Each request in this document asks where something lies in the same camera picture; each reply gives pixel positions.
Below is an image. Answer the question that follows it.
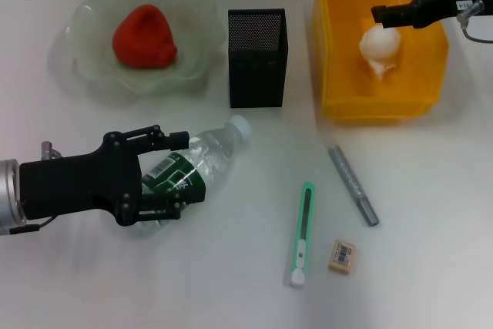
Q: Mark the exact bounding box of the green utility knife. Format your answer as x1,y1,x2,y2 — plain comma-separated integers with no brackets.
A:
288,181,317,288

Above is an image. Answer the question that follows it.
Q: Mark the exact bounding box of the beige eraser with barcode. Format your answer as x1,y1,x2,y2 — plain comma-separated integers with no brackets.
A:
327,239,357,276

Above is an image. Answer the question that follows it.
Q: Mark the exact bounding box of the left gripper connector cable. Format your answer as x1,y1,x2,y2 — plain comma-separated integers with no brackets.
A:
7,139,62,235

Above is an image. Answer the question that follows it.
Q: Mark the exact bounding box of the grey metal pen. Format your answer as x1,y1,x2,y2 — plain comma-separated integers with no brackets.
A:
327,145,381,228

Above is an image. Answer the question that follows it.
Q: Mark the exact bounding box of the black mesh pen holder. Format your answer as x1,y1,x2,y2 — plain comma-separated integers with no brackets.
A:
226,8,290,109

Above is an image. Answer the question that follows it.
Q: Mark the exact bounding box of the gripper connector cable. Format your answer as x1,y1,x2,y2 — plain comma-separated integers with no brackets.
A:
7,139,62,235
456,0,493,44

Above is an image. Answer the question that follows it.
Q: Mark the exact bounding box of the right gripper connector cable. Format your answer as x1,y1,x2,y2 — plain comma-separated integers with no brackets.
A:
456,0,493,44

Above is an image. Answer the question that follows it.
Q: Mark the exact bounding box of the red-orange fruit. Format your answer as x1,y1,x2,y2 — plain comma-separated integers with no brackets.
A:
112,4,179,71

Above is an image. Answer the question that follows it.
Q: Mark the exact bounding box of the clear water bottle green label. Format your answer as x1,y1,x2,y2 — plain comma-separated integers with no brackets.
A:
126,115,252,238

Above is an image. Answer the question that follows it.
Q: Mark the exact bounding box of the white paper ball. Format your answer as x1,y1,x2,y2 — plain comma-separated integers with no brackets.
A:
358,24,402,81

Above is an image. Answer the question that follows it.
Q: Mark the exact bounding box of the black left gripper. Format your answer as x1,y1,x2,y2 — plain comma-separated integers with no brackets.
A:
18,124,207,227

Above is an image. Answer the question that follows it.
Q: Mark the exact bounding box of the yellow plastic bin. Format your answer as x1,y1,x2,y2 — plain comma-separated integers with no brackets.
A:
314,0,451,125

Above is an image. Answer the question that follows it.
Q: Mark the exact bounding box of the pale green glass fruit plate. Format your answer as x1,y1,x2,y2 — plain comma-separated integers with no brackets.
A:
63,0,228,99

